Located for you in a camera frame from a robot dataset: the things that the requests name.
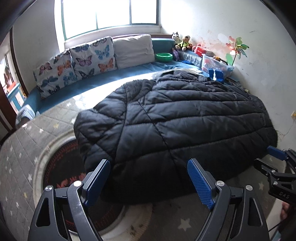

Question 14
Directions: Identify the right butterfly print pillow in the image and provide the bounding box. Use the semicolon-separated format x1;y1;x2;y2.
70;36;117;80

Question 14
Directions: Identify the large window green frame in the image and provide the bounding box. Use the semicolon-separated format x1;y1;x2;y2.
61;0;159;40

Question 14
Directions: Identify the blue white cabinet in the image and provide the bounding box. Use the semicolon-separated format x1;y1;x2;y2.
6;82;26;113

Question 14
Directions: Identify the left butterfly print pillow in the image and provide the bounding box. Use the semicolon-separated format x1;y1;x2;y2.
33;50;78;99

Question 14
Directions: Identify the folded light blue blanket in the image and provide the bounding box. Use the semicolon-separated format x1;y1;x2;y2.
15;104;40;128

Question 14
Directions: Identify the green plastic basin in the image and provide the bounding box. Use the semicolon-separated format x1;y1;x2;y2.
155;53;173;62

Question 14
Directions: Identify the white plain pillow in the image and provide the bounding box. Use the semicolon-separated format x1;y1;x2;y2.
113;34;155;69

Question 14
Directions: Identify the butterfly print pillow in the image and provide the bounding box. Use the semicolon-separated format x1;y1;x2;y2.
70;36;117;80
33;50;78;99

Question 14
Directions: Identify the red toy box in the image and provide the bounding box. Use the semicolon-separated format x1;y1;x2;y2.
192;44;214;57

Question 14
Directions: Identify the black puffer down jacket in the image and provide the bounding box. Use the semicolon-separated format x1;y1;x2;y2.
74;70;278;205

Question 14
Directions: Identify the clear plastic storage box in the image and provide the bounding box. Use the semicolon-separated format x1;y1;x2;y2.
201;54;234;79

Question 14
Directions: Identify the colourful paper pinwheel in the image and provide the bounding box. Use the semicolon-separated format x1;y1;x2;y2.
226;36;249;66

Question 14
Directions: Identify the plush bear yellow vest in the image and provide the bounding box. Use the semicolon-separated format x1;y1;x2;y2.
175;35;192;51

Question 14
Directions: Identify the husky plush toy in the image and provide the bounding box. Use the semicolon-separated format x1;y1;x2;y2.
171;32;182;45

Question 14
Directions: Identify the dark round patterned rug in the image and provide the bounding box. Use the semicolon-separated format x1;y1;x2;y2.
43;138;125;233

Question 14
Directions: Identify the brown wooden door frame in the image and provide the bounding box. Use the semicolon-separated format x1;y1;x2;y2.
1;30;28;133

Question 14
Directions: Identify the grey quilted star mattress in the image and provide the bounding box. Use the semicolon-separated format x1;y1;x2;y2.
0;69;287;241

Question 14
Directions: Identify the person's right hand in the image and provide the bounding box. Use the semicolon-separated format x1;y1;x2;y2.
280;202;290;221

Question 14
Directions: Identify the purple plush toy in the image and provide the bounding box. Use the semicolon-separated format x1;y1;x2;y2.
171;48;180;61

